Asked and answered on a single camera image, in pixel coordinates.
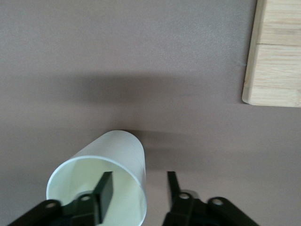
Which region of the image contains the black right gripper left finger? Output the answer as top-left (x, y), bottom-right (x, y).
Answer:
top-left (7, 171), bottom-right (114, 226)

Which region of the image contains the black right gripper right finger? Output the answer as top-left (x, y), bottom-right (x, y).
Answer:
top-left (162, 170), bottom-right (257, 226)

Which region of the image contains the white plastic cup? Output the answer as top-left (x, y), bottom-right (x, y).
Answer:
top-left (46, 130), bottom-right (147, 226)

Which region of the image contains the brown table cover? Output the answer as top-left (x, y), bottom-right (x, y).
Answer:
top-left (0, 0), bottom-right (301, 226)

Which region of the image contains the wooden cutting board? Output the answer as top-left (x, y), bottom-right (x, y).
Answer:
top-left (241, 0), bottom-right (301, 108)

